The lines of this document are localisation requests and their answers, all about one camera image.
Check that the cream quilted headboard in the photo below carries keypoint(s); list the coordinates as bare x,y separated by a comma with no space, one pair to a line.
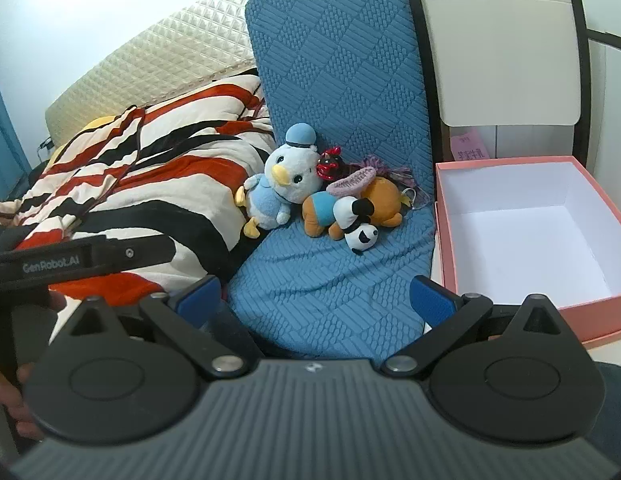
155,55

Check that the panda plush toy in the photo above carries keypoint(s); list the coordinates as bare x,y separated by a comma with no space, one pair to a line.
363,237

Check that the red black striped blanket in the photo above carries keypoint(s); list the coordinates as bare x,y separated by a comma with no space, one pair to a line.
165,180

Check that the person's left hand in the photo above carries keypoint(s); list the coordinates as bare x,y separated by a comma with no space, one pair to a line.
23,405

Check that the person's trouser leg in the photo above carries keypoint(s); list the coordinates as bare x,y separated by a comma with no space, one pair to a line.
613,390

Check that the purple sheer scrunchie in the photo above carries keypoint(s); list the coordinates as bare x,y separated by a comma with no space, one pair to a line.
400,175

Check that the white cabinet with black trim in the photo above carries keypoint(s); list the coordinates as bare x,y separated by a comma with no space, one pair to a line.
500,50

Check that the pink paper note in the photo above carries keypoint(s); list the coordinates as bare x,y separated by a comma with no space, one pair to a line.
468,147

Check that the red and black doll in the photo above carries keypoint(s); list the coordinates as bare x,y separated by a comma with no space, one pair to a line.
330,167

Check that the pink cardboard box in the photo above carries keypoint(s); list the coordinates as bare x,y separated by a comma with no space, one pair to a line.
520,230

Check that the blue curtain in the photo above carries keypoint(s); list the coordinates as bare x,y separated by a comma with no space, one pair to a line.
5,135

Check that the pink plush toy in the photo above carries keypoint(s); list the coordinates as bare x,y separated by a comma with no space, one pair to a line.
350,182

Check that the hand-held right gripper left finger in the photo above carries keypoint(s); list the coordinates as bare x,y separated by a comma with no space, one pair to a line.
200,296

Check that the blue textured seat cover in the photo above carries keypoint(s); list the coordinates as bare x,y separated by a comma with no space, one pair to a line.
340,85

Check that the yellow cloth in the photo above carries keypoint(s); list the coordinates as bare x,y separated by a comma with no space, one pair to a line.
98,122

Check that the white duck plush toy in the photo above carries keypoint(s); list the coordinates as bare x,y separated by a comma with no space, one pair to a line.
290,170

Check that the brown bear plush toy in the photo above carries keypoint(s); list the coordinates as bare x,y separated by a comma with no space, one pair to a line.
383,197

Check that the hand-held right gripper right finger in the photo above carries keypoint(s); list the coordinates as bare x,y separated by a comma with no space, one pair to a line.
430,302

